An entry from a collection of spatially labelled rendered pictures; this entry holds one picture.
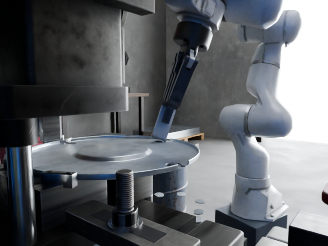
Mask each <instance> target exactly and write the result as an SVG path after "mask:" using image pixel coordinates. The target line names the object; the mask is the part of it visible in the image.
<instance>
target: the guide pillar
mask: <svg viewBox="0 0 328 246"><path fill-rule="evenodd" d="M6 161H7V176H8V190H9V205H10V220H11V234H12V246H32V245H34V244H35V243H36V242H37V227H36V210H35V192H34V175H33V158H32V146H31V145H30V146H23V147H6Z"/></svg>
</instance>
